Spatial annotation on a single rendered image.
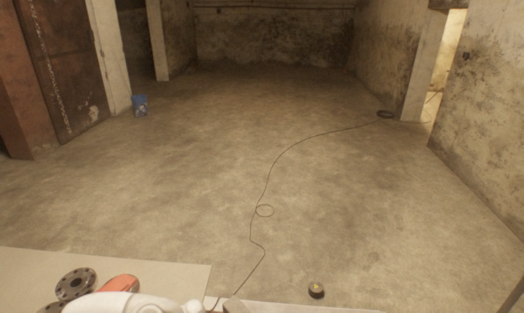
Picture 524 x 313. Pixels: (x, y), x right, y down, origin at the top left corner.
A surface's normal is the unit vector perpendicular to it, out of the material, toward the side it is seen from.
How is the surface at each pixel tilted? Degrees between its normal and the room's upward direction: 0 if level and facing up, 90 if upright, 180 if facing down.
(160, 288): 0
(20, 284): 0
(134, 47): 90
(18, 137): 90
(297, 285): 0
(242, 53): 90
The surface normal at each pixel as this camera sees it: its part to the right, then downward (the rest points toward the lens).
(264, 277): 0.02, -0.89
